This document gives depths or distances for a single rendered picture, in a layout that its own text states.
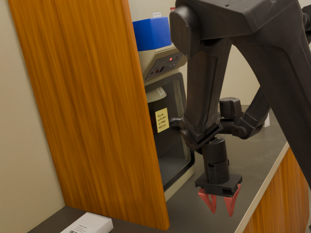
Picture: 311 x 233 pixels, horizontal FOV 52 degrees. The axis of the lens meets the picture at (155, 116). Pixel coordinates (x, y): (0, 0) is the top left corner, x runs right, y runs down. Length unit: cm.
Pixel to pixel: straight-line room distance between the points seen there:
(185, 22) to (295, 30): 12
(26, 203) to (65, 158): 22
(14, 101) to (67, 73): 26
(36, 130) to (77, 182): 26
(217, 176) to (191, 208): 42
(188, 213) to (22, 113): 70
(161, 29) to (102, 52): 19
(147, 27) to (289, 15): 66
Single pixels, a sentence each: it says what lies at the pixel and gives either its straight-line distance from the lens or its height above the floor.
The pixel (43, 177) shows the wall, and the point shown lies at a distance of 135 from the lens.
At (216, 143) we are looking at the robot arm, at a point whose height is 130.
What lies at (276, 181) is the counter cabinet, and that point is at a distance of 161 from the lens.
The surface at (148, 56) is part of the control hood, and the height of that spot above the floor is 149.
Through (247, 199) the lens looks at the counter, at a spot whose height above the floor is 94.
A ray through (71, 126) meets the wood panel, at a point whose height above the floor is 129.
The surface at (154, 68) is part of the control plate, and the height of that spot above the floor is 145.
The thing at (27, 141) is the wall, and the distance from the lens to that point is 129.
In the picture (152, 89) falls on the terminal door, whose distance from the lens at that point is 110.
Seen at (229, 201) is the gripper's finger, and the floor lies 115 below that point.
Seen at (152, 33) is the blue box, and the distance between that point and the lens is 96.
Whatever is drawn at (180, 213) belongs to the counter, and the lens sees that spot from 116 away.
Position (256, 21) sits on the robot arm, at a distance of 33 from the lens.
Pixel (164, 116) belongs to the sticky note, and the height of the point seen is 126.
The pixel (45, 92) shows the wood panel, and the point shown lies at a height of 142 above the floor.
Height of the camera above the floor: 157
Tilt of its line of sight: 15 degrees down
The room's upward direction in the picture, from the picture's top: 10 degrees counter-clockwise
